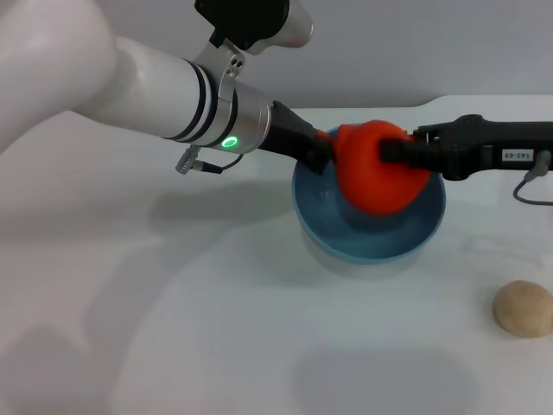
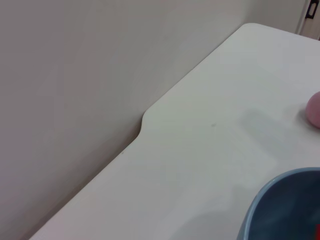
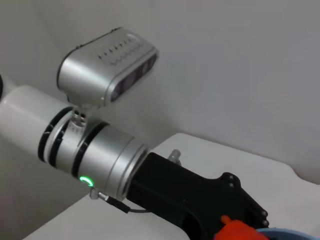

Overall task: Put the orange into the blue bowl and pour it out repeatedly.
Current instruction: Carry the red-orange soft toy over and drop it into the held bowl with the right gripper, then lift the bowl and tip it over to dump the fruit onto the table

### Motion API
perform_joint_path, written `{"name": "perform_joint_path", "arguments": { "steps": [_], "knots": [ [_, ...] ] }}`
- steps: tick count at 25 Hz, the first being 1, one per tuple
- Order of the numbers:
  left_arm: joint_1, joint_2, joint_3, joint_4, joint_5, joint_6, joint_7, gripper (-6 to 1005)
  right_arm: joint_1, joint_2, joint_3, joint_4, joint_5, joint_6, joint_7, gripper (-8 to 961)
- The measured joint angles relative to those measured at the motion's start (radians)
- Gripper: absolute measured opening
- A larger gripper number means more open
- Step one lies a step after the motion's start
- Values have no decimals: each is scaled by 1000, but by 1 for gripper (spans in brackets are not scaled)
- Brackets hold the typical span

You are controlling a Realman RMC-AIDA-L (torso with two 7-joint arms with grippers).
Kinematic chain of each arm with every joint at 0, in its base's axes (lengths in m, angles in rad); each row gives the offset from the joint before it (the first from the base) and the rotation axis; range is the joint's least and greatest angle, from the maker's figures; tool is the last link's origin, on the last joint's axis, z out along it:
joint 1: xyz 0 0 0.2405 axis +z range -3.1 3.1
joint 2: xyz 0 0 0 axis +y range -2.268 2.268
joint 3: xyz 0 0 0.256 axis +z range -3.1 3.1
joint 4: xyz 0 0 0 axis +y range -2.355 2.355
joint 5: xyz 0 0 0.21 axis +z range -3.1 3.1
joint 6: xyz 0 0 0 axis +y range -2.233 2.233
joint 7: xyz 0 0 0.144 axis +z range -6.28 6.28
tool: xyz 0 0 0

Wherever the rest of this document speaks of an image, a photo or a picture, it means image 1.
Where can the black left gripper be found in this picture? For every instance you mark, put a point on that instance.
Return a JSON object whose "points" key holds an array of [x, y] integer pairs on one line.
{"points": [[289, 129]]}

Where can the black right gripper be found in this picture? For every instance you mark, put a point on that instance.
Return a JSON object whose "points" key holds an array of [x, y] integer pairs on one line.
{"points": [[475, 142]]}

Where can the orange toy fruit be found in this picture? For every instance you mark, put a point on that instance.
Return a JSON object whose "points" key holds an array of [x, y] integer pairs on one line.
{"points": [[367, 173]]}

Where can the blue bowl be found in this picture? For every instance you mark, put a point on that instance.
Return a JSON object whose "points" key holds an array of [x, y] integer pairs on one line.
{"points": [[319, 216]]}

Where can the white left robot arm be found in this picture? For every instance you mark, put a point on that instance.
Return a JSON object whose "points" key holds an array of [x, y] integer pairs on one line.
{"points": [[151, 86]]}

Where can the round bread bun toy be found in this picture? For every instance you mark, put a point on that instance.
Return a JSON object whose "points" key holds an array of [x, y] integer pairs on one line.
{"points": [[525, 309]]}

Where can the black and white wrist camera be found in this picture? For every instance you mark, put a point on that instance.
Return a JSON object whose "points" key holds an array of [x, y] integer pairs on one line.
{"points": [[259, 21]]}

